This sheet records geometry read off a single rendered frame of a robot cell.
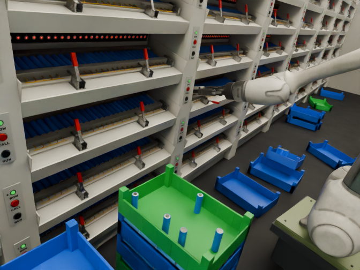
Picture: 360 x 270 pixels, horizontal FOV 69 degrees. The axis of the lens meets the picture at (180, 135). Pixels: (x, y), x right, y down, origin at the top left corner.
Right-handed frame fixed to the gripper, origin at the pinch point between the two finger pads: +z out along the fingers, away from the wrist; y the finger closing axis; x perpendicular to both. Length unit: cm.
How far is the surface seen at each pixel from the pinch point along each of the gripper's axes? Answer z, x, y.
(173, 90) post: -0.9, -2.7, 18.3
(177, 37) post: -4.9, -23.2, 18.2
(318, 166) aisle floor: -40, 71, -96
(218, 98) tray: -0.6, 7.7, -20.7
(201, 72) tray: -6.2, -8.7, 4.1
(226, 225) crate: -40, 29, 49
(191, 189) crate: -27, 22, 47
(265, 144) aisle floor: 0, 61, -98
